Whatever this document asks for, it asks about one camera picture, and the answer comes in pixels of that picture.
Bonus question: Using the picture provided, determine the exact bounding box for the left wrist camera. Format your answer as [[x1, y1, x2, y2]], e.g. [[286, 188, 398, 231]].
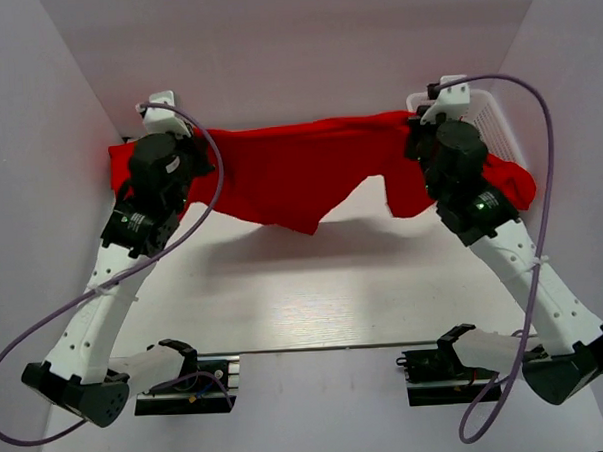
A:
[[136, 90, 192, 137]]

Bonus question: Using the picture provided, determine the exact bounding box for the white plastic laundry basket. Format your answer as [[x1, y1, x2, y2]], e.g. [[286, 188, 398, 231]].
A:
[[405, 86, 527, 170]]

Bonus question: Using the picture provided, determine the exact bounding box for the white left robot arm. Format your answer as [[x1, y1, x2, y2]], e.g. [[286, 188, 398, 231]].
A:
[[22, 133, 215, 428]]

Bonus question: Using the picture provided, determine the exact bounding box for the red t shirt in basket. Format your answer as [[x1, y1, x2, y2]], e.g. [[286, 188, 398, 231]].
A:
[[482, 154, 537, 211]]

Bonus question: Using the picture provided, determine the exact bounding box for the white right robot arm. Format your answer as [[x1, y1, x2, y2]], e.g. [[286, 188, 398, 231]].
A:
[[404, 115, 603, 405]]

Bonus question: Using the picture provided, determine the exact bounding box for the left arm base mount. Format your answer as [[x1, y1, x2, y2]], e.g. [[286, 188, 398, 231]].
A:
[[133, 354, 240, 417]]

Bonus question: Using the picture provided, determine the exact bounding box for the red t shirt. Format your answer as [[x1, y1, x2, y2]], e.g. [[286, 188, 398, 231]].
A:
[[108, 141, 136, 194], [482, 154, 537, 211], [209, 111, 433, 235]]

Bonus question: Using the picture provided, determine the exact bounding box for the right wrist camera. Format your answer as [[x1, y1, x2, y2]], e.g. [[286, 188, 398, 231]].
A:
[[417, 75, 471, 126]]

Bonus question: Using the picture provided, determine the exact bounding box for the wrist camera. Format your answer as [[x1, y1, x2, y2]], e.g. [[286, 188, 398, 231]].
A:
[[417, 75, 471, 126], [136, 90, 192, 137]]

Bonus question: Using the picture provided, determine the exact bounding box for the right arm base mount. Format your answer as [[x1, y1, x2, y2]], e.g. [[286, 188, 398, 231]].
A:
[[395, 348, 495, 407]]

